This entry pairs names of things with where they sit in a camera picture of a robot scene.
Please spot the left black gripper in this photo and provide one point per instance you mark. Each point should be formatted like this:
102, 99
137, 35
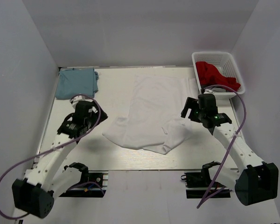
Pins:
96, 115

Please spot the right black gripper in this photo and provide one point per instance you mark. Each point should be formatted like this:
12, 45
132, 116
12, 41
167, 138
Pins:
192, 103

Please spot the white t-shirt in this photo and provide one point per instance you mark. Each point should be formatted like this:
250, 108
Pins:
154, 121

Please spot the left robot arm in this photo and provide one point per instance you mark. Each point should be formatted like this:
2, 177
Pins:
36, 193

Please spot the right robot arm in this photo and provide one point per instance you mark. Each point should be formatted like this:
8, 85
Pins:
255, 181

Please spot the red t-shirt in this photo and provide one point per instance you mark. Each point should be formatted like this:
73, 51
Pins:
208, 75

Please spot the folded light blue t-shirt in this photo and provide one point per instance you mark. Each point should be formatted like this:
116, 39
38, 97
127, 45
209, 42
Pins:
75, 81

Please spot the white plastic basket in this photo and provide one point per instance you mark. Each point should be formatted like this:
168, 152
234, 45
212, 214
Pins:
223, 61

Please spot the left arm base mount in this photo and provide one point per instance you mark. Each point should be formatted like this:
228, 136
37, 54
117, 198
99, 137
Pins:
92, 184

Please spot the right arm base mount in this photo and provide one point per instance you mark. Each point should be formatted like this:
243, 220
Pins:
198, 181

